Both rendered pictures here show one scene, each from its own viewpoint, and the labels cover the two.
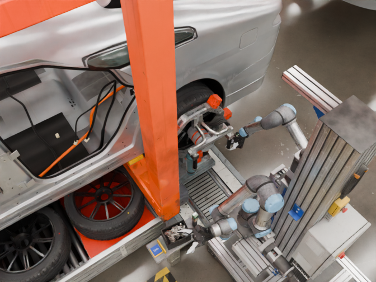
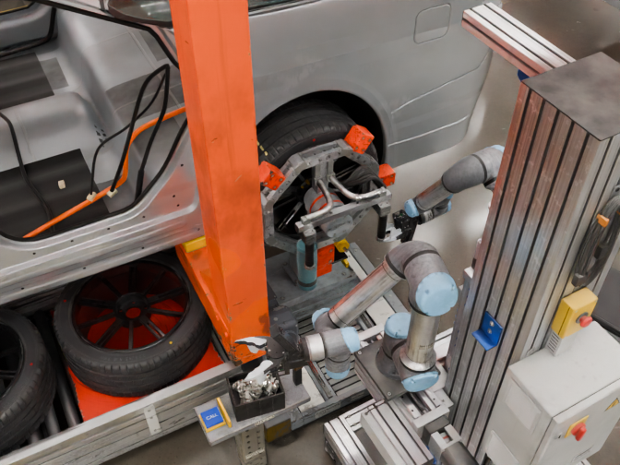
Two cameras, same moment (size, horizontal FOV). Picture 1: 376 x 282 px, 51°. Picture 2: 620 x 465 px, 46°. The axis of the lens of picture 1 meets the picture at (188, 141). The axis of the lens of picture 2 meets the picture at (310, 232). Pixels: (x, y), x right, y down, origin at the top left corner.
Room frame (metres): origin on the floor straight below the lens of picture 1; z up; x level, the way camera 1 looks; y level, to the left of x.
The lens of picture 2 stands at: (-0.30, -0.32, 2.97)
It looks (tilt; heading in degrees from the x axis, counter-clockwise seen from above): 46 degrees down; 8
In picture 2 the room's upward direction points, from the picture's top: straight up
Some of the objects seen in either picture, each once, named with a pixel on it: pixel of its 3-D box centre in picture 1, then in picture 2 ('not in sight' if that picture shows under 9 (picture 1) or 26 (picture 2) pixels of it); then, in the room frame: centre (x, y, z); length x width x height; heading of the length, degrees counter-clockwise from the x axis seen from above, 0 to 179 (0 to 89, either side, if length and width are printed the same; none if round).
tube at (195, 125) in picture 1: (194, 134); (312, 193); (1.76, -0.05, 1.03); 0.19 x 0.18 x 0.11; 35
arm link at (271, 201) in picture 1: (264, 212); (423, 327); (1.04, -0.48, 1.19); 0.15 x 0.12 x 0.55; 23
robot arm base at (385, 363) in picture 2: (248, 215); (398, 353); (1.17, -0.43, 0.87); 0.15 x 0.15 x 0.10
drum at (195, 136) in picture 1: (200, 137); (327, 210); (1.86, -0.10, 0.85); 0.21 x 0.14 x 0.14; 35
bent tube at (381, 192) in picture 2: (215, 122); (356, 178); (1.87, -0.21, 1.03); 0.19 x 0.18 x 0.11; 35
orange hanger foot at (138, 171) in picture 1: (143, 169); (210, 262); (1.64, 0.36, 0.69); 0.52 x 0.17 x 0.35; 35
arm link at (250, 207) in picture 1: (250, 209); (401, 335); (1.16, -0.43, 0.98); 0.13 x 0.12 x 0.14; 23
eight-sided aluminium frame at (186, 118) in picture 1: (195, 131); (319, 199); (1.92, -0.06, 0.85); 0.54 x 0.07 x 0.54; 125
